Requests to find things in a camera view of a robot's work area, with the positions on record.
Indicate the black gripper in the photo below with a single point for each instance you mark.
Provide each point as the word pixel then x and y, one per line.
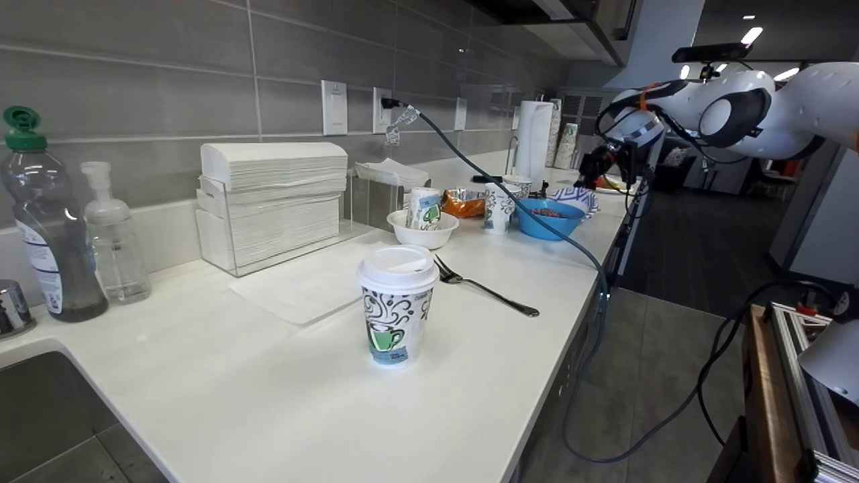
pixel 603 158

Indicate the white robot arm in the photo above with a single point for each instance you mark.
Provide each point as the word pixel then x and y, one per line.
pixel 745 112

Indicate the blue bowl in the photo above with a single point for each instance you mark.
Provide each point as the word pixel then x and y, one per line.
pixel 544 218

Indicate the small cup in bowl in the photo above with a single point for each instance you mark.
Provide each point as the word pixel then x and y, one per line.
pixel 422 208

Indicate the small white bowl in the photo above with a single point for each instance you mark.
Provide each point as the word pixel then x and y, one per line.
pixel 422 236

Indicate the paper towel roll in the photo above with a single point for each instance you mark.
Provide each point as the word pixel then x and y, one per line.
pixel 536 136

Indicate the patterned paper cup near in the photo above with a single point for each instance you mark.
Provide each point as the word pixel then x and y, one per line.
pixel 500 205

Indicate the snack wrappers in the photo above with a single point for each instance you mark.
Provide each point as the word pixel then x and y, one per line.
pixel 465 202

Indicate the metal fork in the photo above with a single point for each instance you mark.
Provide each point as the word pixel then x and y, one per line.
pixel 453 277

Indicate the metal napkin holder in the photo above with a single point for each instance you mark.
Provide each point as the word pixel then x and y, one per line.
pixel 379 186

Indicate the lidded paper coffee cup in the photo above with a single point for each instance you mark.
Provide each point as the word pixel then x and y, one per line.
pixel 399 285

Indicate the clear pump soap bottle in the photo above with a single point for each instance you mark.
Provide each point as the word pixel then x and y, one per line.
pixel 115 240

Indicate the green cap dish soap bottle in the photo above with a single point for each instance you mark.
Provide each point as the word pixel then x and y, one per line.
pixel 49 220

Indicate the kitchen faucet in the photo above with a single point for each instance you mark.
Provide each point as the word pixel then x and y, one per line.
pixel 15 308

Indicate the kitchen sink basin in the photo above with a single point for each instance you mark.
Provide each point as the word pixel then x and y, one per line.
pixel 54 428

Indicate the white wall outlet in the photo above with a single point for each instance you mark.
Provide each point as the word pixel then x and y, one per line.
pixel 382 112

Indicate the white light switch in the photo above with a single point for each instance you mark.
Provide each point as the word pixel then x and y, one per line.
pixel 335 107

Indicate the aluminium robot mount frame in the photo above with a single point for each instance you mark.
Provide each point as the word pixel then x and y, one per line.
pixel 800 395

